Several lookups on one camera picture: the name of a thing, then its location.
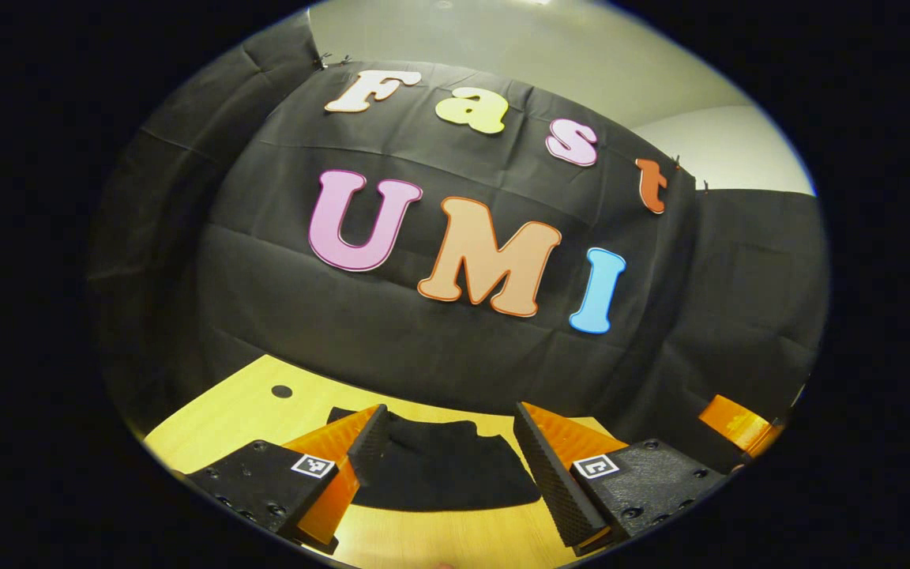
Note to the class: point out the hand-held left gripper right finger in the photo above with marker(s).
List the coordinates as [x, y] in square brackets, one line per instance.
[558, 490]

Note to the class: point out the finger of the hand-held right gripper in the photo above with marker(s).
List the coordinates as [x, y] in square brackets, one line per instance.
[739, 425]

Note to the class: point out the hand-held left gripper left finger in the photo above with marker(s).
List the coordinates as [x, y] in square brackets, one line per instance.
[368, 446]

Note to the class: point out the black buttoned garment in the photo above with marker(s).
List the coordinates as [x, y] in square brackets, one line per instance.
[447, 470]

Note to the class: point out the black backdrop cloth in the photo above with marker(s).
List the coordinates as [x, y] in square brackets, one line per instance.
[305, 332]

